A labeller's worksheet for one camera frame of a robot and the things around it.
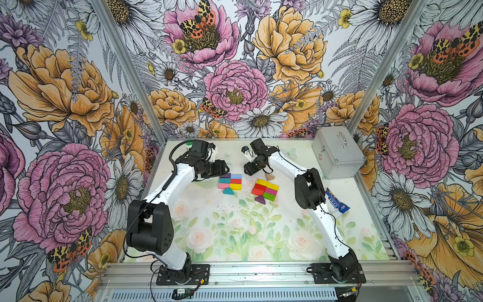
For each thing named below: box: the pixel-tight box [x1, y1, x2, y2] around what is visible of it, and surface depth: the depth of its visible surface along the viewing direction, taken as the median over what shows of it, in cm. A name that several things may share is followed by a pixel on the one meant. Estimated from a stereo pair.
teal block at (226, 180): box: [218, 178, 231, 184], surface depth 103 cm
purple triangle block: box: [254, 195, 267, 205], surface depth 96 cm
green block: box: [262, 191, 277, 202], surface depth 98 cm
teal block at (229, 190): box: [222, 186, 235, 196], surface depth 99 cm
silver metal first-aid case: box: [311, 125, 367, 179], surface depth 100 cm
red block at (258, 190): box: [251, 184, 267, 197], surface depth 99 cm
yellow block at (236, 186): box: [229, 183, 243, 191], surface depth 101 cm
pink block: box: [217, 183, 230, 190], surface depth 102 cm
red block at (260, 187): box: [254, 183, 267, 192], surface depth 101 cm
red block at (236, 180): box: [230, 178, 243, 184], surface depth 104 cm
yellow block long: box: [255, 178, 269, 187], surface depth 102 cm
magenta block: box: [264, 187, 278, 196], surface depth 99 cm
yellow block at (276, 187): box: [262, 180, 280, 192], surface depth 102 cm
